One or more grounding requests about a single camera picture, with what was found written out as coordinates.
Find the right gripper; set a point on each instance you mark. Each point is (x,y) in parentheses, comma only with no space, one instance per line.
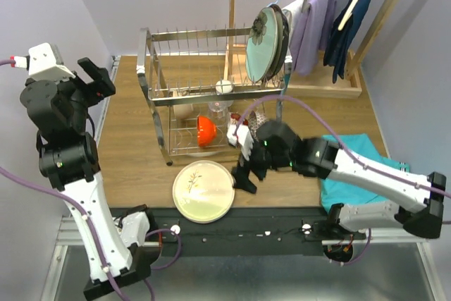
(240,173)

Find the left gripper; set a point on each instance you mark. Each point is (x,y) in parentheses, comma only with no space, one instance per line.
(95,82)

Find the pale green plate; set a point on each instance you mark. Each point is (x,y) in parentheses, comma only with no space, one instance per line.
(203,191)

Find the orange bowl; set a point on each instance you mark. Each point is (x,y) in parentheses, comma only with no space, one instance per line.
(206,131)

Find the patterned small bowl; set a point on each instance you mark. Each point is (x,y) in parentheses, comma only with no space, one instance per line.
(256,119)

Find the clear plastic cup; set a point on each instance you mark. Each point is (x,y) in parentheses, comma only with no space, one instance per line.
(219,113)

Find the metal two-tier dish rack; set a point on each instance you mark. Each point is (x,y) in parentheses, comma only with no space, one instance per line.
(192,61)

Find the teal flower plate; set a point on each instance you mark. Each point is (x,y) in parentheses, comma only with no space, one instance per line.
(263,45)

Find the red rimmed white plate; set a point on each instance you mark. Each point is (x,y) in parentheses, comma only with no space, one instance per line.
(283,41)

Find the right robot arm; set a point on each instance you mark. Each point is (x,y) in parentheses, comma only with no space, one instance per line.
(413,202)

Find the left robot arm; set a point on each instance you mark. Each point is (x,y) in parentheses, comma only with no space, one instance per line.
(68,158)

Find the wooden clothes rack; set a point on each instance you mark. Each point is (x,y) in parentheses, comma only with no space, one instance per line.
(315,85)

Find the teal cloth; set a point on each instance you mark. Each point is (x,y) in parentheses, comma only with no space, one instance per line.
(335,192)

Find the lavender towel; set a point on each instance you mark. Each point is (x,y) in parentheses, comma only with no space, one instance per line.
(310,34)

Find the navy blue garment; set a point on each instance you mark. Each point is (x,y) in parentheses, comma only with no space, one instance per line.
(340,41)

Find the white cloth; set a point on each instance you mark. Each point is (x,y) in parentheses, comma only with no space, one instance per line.
(297,12)

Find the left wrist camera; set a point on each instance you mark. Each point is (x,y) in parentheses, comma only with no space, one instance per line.
(43,62)

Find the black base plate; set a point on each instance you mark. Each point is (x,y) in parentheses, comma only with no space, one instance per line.
(251,231)

